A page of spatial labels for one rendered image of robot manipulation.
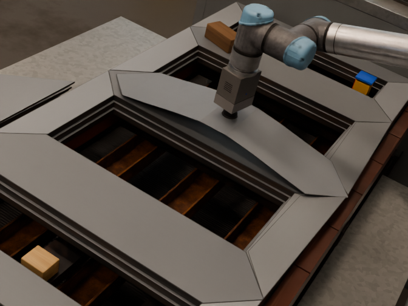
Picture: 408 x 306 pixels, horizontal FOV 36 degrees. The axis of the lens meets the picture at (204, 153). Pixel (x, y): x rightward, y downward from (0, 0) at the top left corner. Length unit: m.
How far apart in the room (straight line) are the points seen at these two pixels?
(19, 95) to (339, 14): 1.15
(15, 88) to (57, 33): 1.99
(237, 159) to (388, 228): 0.53
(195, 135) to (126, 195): 0.32
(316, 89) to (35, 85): 0.85
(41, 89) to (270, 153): 0.69
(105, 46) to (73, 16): 1.85
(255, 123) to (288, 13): 0.83
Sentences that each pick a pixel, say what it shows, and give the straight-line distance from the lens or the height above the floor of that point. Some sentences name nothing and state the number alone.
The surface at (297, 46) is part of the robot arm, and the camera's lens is 1.47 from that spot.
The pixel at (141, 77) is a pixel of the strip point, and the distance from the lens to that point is 1.82.
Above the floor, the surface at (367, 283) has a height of 0.68.
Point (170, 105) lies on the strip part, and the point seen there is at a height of 0.90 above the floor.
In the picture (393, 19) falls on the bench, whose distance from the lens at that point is 2.29.
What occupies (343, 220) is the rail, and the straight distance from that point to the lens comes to 1.61.
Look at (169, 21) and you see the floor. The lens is 4.19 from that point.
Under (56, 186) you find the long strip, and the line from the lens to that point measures 1.42.
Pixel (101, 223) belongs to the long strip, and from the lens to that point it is 1.35.
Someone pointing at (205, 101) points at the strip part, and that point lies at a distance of 1.70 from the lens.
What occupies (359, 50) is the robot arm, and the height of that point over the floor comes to 1.20.
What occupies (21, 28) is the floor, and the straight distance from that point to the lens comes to 3.84.
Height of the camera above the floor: 1.81
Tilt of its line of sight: 36 degrees down
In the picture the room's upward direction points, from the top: 15 degrees clockwise
